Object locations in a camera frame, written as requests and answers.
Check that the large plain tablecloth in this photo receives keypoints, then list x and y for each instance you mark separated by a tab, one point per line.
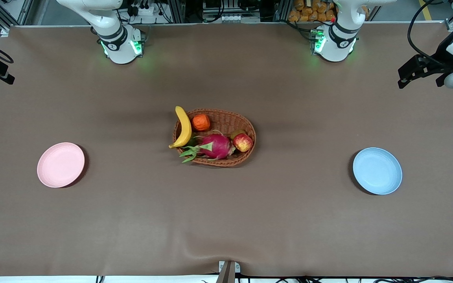
226	220

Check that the pink plate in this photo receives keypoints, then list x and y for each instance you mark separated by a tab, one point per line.
60	164

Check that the pink dragon fruit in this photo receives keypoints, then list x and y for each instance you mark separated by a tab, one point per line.
216	146

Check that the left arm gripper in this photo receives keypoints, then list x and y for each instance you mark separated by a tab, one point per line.
441	56

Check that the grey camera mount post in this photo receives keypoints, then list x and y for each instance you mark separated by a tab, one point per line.
228	272

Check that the brown wicker basket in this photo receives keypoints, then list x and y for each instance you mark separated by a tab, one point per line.
226	118

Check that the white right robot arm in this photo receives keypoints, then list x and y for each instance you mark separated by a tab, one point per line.
118	43

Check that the brown kiwi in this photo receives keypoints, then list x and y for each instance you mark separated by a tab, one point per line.
237	133

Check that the white power strip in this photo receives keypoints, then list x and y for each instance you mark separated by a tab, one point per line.
144	8

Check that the red yellow apple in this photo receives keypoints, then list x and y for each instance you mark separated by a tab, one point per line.
243	142

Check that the orange tangerine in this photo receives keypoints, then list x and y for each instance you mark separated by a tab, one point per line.
201	122

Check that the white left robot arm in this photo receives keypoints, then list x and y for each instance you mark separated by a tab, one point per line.
334	41

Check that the bag of orange buns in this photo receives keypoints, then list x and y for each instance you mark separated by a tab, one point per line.
313	10

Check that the yellow banana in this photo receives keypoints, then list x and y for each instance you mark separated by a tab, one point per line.
185	127

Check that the light blue plate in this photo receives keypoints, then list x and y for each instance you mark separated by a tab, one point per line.
377	171

